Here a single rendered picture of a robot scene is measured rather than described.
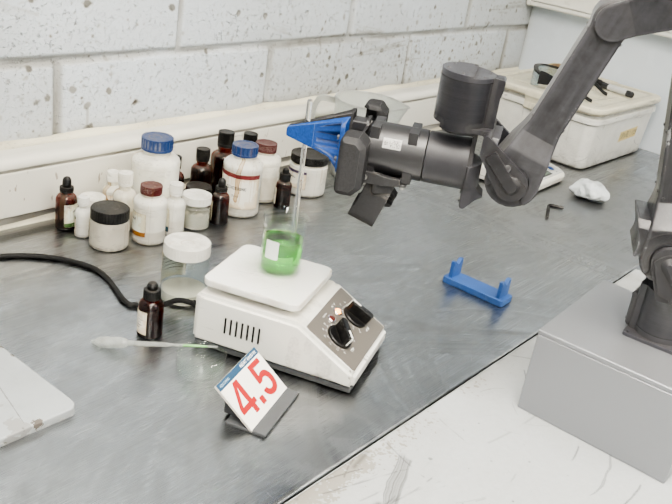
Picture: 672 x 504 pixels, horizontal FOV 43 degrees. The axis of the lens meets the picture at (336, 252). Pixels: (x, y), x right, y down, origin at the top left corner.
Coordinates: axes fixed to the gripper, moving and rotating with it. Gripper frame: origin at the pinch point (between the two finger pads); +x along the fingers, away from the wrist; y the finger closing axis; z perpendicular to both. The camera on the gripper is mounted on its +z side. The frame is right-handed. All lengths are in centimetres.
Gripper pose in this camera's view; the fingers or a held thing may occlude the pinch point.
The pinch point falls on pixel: (317, 135)
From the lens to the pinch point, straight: 95.3
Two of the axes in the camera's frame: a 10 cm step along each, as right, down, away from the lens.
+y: 1.9, -3.8, 9.1
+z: -1.4, 9.0, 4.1
